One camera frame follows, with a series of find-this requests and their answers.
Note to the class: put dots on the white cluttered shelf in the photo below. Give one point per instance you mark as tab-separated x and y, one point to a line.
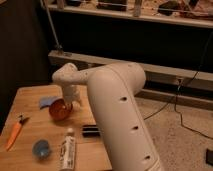
178	12

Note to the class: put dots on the black rectangular block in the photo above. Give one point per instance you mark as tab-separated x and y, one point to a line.
90	131

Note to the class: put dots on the blue cloth piece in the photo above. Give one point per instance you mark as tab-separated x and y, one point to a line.
47	101

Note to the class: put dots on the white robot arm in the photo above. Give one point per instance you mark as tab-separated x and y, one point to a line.
111	91

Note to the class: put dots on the orange ceramic bowl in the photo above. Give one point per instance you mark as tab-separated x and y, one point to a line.
58	111

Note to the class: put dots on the white tube with cap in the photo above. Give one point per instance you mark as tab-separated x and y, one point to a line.
67	154

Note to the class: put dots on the orange toy carrot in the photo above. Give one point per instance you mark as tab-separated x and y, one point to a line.
15	131

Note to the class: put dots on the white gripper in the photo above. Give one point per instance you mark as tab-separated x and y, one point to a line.
70	94

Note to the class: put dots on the small blue bowl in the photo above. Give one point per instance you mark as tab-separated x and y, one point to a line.
41	149

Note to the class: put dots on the metal pole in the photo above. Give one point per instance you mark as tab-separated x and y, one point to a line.
57	44

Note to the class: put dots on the black object on floor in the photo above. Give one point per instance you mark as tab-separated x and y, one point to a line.
209	157

